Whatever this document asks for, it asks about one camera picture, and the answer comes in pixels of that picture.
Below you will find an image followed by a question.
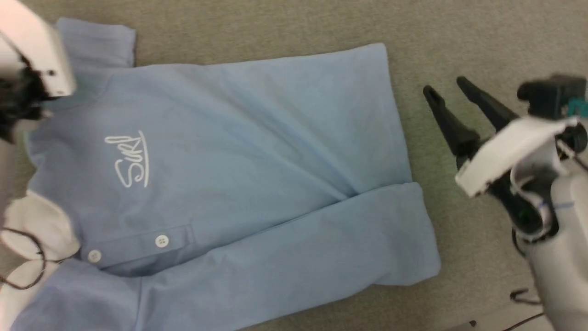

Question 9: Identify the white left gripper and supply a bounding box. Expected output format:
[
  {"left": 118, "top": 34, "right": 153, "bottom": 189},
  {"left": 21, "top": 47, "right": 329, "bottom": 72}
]
[{"left": 0, "top": 0, "right": 77, "bottom": 141}]

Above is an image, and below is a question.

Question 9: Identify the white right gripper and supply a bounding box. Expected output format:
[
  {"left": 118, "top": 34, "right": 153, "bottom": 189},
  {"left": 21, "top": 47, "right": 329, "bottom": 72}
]
[{"left": 422, "top": 75, "right": 580, "bottom": 240}]

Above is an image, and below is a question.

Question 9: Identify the light blue polo shirt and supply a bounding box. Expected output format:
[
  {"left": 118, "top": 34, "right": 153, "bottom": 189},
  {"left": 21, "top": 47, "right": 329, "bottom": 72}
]
[{"left": 0, "top": 17, "right": 443, "bottom": 331}]

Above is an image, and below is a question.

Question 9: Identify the grey fabric sofa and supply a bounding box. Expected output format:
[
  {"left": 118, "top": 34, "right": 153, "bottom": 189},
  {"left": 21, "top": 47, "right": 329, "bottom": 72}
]
[{"left": 0, "top": 0, "right": 588, "bottom": 331}]

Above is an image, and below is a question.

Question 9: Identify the thin black cable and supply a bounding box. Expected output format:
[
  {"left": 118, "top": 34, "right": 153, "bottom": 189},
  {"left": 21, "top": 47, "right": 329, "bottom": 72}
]
[
  {"left": 0, "top": 228, "right": 47, "bottom": 291},
  {"left": 503, "top": 313, "right": 546, "bottom": 331}
]

